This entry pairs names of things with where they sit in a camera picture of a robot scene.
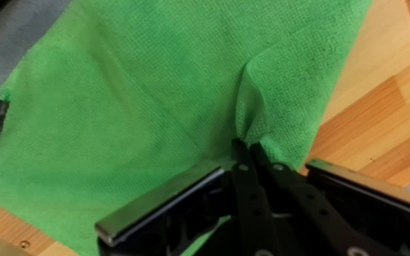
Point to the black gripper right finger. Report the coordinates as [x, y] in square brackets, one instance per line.
[381, 192]

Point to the green towel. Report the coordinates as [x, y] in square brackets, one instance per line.
[143, 94]

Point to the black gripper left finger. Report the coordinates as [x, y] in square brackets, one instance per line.
[167, 199]

